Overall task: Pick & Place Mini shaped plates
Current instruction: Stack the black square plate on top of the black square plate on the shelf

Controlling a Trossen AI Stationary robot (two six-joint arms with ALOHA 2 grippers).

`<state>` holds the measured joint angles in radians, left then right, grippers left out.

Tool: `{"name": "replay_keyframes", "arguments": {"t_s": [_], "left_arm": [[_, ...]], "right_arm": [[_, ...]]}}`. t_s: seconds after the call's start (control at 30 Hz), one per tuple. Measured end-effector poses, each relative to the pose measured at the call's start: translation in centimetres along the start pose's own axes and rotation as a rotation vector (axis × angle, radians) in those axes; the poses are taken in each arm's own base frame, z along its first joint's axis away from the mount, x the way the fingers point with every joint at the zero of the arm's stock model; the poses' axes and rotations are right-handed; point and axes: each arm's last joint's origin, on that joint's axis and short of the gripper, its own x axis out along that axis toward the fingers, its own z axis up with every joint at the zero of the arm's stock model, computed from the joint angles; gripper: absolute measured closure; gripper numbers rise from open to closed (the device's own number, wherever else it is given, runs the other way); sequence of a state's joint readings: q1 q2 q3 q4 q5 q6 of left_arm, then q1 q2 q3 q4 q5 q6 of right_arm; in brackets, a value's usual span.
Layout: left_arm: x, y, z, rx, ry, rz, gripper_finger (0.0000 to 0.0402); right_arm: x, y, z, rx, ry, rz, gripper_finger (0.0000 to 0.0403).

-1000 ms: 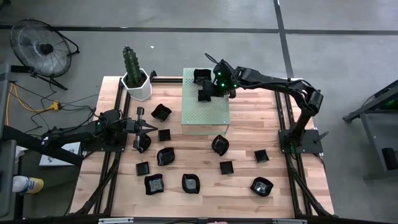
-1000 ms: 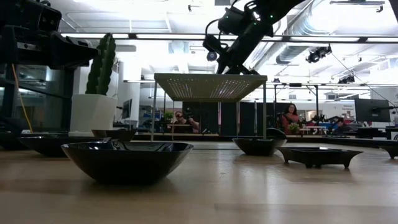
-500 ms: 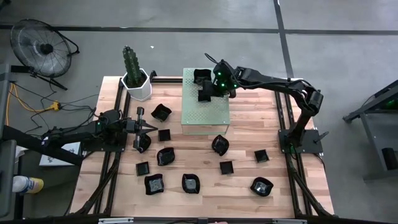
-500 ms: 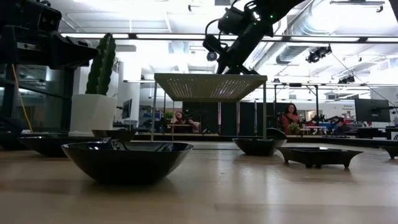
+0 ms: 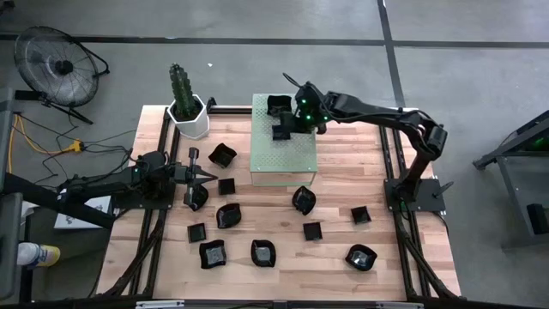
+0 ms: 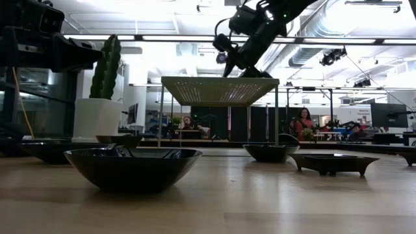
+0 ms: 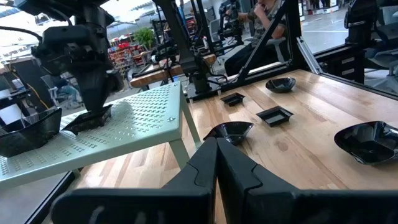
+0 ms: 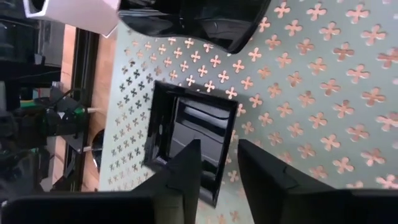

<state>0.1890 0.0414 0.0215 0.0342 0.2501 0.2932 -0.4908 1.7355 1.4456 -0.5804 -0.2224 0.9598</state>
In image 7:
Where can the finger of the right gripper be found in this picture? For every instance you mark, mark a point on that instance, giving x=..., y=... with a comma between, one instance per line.
x=85, y=88
x=99, y=88

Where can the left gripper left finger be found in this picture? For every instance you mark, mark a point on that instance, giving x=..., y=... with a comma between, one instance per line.
x=186, y=199

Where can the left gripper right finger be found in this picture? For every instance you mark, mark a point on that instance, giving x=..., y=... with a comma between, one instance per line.
x=264, y=202

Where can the black small square plate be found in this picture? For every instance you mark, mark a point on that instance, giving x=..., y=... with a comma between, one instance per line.
x=81, y=126
x=275, y=116
x=232, y=99

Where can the black wavy square bowl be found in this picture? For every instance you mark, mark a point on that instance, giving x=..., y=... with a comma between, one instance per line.
x=34, y=147
x=368, y=143
x=28, y=123

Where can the black leaf-shaped bowl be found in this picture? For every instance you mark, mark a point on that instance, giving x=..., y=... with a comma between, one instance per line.
x=280, y=85
x=231, y=130

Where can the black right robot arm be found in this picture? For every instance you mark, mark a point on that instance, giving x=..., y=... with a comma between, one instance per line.
x=180, y=37

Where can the black background robot arm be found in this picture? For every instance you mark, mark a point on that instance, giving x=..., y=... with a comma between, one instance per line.
x=360, y=21
x=231, y=25

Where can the person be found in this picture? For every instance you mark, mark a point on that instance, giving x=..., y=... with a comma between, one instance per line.
x=70, y=91
x=264, y=18

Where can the red storage shelf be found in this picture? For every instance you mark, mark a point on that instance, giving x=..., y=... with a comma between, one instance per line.
x=124, y=53

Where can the green perforated metal shelf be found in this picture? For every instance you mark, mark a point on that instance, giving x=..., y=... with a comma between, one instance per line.
x=140, y=124

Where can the wooden work table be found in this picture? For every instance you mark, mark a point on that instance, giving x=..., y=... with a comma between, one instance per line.
x=155, y=76

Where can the green bushy plant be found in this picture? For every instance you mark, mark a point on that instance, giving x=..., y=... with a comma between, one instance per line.
x=144, y=37

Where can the black background gripper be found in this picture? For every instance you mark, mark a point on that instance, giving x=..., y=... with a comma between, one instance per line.
x=163, y=53

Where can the silver aluminium strut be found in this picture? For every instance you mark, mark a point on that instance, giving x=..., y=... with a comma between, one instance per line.
x=309, y=56

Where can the black drawer cabinet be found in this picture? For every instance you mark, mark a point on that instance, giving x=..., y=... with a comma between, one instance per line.
x=345, y=65

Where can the grey office chair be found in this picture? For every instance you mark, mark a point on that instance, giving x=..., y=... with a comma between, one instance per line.
x=385, y=59
x=273, y=41

